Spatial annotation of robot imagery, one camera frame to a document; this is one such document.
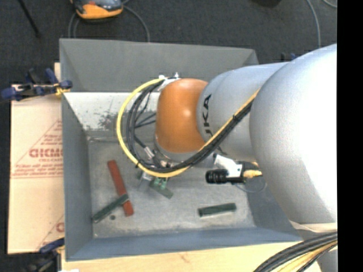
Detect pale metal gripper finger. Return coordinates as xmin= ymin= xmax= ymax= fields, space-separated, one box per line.
xmin=137 ymin=171 xmax=151 ymax=192

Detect red-brown flat block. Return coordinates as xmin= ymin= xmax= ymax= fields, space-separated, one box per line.
xmin=107 ymin=160 xmax=134 ymax=218

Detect dark green flat block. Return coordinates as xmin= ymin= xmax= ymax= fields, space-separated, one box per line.
xmin=91 ymin=193 xmax=130 ymax=224
xmin=197 ymin=202 xmax=237 ymax=218
xmin=154 ymin=184 xmax=174 ymax=200

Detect grey metal bin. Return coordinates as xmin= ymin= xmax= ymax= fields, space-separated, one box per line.
xmin=58 ymin=38 xmax=305 ymax=262

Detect brown cardboard board, red print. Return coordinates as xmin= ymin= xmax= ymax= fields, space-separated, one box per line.
xmin=6 ymin=90 xmax=66 ymax=255

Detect black cylinder on white bracket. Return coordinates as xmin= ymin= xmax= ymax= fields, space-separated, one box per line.
xmin=205 ymin=153 xmax=245 ymax=185

